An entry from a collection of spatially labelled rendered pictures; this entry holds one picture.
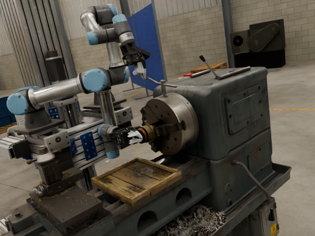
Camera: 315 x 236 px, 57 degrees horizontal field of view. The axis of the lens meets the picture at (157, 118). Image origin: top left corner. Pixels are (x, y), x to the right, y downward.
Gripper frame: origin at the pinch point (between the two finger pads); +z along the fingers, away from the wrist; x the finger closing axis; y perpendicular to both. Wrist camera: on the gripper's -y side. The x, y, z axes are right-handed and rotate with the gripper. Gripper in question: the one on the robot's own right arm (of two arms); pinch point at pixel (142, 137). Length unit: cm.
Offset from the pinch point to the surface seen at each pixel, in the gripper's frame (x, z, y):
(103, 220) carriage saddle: -16.8, 20.1, 36.9
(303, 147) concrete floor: -109, -43, -250
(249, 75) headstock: 15, 16, -68
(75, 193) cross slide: -11.2, 0.3, 37.9
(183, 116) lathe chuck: 5.8, 10.8, -19.3
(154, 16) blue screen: 93, -384, -340
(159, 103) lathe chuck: 13.1, -0.9, -15.0
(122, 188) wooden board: -19.7, 0.1, 16.6
